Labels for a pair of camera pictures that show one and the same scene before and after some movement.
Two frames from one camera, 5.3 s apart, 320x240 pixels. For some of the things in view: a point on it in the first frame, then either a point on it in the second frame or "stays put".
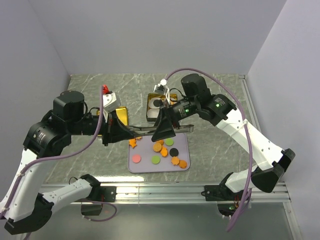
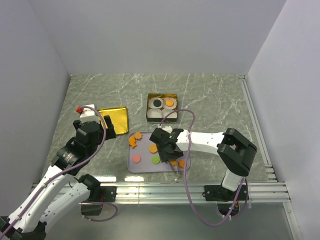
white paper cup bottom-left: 153,113 stays put
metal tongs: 140,130 to 176,175
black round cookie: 156,103 stays put
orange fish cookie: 132,142 stays put
